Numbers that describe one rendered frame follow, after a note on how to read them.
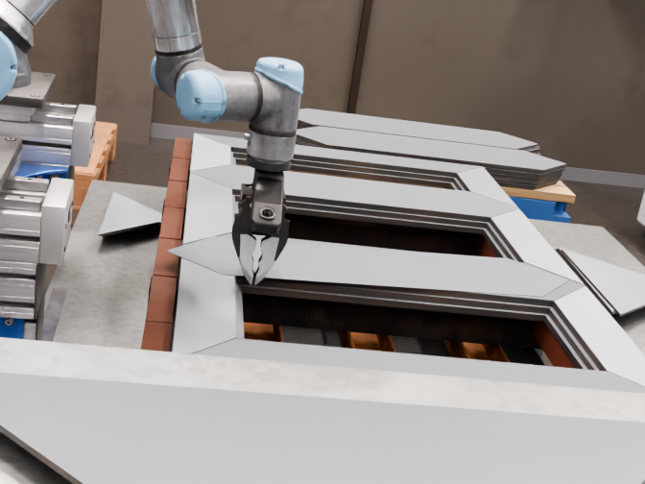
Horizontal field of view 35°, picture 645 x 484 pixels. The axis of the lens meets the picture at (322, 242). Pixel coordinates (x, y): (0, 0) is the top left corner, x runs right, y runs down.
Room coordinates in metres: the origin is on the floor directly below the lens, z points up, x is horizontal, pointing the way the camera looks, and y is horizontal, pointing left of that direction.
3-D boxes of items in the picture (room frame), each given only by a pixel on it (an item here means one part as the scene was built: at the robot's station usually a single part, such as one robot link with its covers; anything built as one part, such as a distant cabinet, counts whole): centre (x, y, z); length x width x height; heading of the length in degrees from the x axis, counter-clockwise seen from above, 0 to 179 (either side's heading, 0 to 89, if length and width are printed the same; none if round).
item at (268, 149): (1.54, 0.11, 1.08); 0.08 x 0.08 x 0.05
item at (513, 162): (2.75, -0.22, 0.82); 0.80 x 0.40 x 0.06; 98
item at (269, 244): (1.55, 0.09, 0.89); 0.06 x 0.03 x 0.09; 9
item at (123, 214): (2.18, 0.43, 0.70); 0.39 x 0.12 x 0.04; 8
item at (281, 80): (1.54, 0.11, 1.16); 0.09 x 0.08 x 0.11; 125
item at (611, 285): (2.03, -0.64, 0.77); 0.45 x 0.20 x 0.04; 8
